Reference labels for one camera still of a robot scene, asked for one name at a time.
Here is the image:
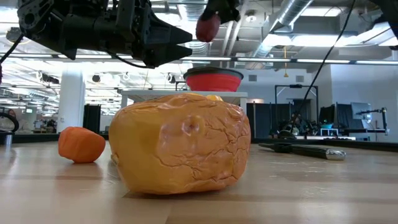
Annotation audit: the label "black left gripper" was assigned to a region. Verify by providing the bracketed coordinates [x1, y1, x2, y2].
[60, 0, 193, 68]

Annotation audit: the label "dark red oblong fruit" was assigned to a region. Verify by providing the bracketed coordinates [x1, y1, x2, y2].
[195, 14, 221, 44]

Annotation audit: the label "red collapsible bowl grey rim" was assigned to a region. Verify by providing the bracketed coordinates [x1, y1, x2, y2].
[183, 67, 244, 93]

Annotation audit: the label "orange bell pepper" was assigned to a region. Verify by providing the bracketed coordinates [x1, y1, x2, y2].
[108, 93, 252, 196]

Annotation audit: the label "small orange tangerine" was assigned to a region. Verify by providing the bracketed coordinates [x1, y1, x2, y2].
[58, 126, 107, 164]

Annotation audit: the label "black tall cabinet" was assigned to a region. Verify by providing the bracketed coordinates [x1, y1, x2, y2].
[83, 104, 102, 134]

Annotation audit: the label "white building column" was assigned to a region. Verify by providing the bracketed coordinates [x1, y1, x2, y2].
[57, 67, 86, 134]

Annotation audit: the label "black partition cabinets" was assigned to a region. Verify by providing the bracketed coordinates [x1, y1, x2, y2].
[247, 102, 313, 139]

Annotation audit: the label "black tool with silver cap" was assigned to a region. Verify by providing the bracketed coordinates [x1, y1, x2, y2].
[257, 142, 347, 162]

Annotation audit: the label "person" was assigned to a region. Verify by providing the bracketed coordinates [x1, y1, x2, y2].
[6, 108, 34, 134]

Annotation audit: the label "grey monitor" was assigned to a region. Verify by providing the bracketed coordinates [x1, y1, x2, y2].
[351, 101, 373, 121]

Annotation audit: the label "black articulated stand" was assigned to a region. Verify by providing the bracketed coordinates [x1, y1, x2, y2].
[356, 107, 389, 135]

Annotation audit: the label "silver ribbed ventilation duct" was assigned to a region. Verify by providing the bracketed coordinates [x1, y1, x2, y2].
[183, 42, 212, 69]

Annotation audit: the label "silver smooth ventilation duct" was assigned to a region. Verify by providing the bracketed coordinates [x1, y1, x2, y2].
[248, 0, 315, 60]

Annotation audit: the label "black metal gantry frame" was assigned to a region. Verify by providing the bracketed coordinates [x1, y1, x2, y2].
[274, 84, 320, 108]

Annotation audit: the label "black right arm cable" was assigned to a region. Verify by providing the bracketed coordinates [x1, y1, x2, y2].
[278, 0, 357, 140]

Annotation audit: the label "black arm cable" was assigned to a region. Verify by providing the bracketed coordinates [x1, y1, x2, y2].
[278, 0, 357, 140]
[0, 34, 24, 65]

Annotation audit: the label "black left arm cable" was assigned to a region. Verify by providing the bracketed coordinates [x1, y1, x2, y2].
[0, 34, 24, 65]

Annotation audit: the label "black cable ring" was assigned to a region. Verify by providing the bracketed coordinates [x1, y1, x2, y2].
[0, 111, 19, 133]

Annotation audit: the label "silver metal post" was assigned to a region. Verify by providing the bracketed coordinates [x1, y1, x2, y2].
[3, 130, 14, 149]

